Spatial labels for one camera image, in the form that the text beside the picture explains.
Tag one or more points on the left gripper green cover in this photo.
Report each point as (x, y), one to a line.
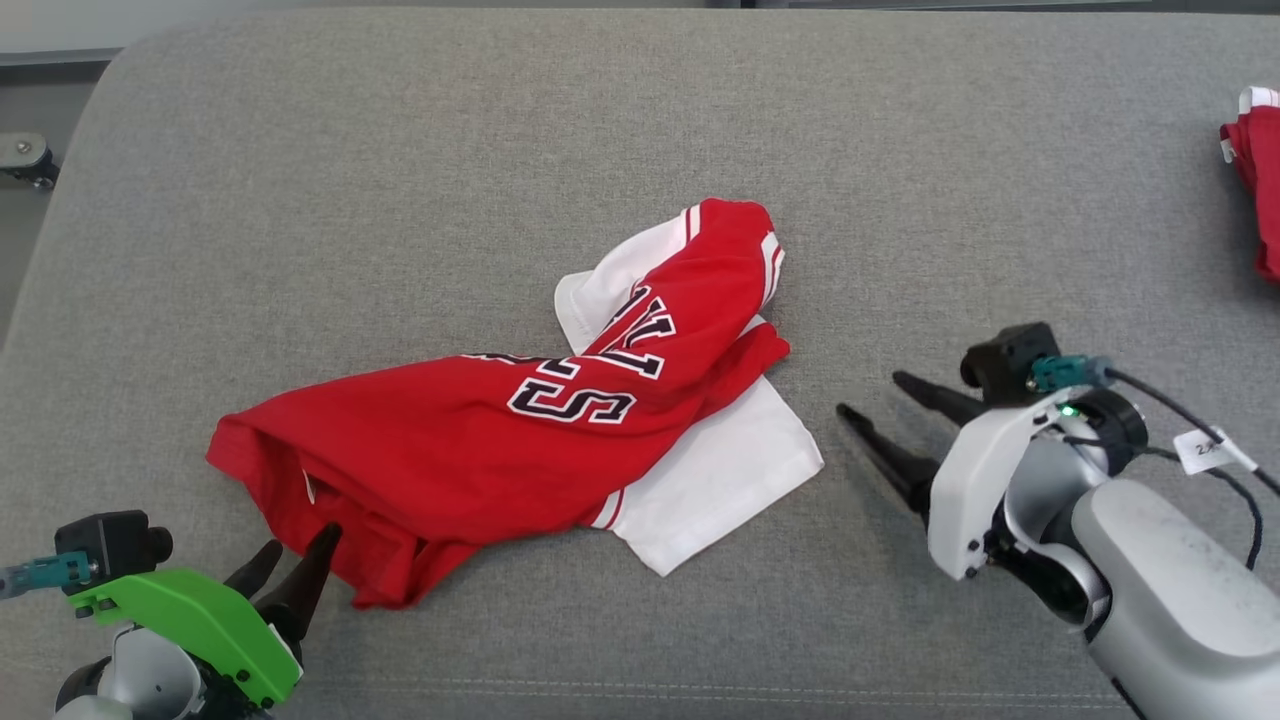
(190, 620)

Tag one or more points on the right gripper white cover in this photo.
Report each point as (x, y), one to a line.
(970, 490)

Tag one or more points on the red jersey with white sleeves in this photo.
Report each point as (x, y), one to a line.
(450, 430)

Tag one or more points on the red shorts with white stripe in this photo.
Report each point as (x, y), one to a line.
(1262, 170)

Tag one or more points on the grey fabric sofa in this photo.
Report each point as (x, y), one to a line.
(400, 200)

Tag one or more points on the grey foot with black caster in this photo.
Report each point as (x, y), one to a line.
(22, 152)

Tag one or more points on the white partition panel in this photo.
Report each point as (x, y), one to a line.
(300, 20)

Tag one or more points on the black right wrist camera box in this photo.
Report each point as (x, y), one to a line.
(1005, 360)

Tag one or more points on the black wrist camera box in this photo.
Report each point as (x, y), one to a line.
(110, 545)
(1005, 360)

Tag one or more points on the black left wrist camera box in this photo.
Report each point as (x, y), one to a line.
(110, 545)

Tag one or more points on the dark partition base rail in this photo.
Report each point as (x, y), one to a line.
(60, 57)

